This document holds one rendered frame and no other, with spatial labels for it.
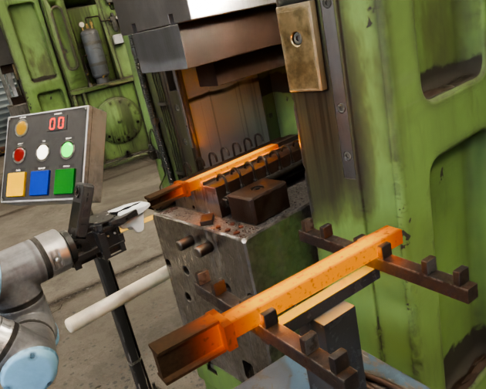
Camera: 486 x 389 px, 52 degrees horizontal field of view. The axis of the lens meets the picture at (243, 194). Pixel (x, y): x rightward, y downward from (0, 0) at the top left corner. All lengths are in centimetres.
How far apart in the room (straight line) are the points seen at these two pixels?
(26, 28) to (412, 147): 542
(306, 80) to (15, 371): 75
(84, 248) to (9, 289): 17
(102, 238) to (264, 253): 35
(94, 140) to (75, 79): 446
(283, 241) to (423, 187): 32
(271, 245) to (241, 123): 54
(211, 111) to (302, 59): 51
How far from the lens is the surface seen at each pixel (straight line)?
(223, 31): 120
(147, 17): 122
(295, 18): 104
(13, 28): 607
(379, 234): 77
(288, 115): 163
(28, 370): 96
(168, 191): 119
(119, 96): 615
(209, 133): 149
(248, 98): 158
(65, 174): 155
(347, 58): 101
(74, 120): 159
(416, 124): 103
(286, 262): 118
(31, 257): 105
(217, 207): 121
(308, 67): 104
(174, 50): 116
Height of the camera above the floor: 135
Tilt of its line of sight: 19 degrees down
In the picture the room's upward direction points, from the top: 12 degrees counter-clockwise
